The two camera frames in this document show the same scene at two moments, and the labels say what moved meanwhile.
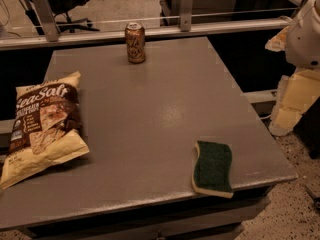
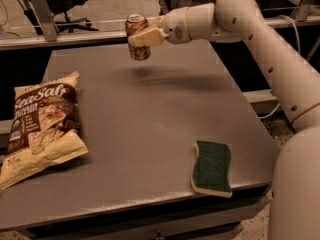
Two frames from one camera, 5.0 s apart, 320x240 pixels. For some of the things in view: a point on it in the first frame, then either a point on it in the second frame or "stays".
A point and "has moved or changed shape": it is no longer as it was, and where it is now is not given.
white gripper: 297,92 to 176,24
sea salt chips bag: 46,127 stays
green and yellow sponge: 212,173 stays
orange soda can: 136,41 has moved or changed shape
